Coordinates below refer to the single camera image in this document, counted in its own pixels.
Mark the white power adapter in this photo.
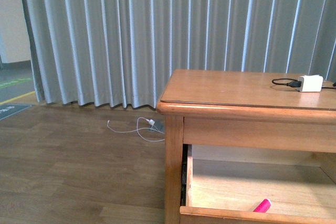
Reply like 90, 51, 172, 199
297, 74, 323, 92

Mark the black usb cable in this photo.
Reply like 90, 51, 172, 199
271, 78, 302, 89

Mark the white charging cable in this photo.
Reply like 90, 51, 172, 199
106, 116, 166, 143

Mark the wooden top drawer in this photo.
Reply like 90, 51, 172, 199
179, 146, 335, 223

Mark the pink highlighter marker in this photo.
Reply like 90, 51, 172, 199
253, 199, 271, 213

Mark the wooden nightstand cabinet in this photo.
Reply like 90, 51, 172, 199
156, 70, 335, 223

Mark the grey floor outlet cover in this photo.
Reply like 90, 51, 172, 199
149, 120, 165, 134

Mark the grey pleated curtain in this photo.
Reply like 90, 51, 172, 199
23, 0, 335, 107

